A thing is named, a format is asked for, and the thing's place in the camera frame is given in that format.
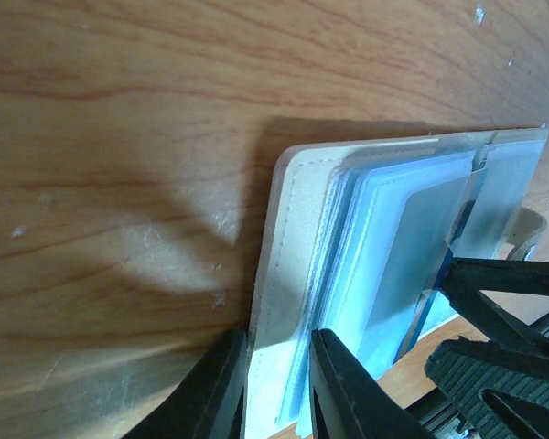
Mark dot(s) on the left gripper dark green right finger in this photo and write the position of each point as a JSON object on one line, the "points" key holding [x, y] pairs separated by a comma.
{"points": [[346, 402]]}

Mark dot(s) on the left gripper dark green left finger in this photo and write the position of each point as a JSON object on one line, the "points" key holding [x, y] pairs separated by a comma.
{"points": [[210, 401]]}

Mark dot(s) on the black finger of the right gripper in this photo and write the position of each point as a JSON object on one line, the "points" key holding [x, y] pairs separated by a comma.
{"points": [[501, 393], [466, 280]]}

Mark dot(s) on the beige card holder wallet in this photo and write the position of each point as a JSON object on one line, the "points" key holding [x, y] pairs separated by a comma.
{"points": [[353, 230]]}

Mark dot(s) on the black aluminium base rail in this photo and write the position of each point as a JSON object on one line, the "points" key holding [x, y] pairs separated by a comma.
{"points": [[439, 417]]}

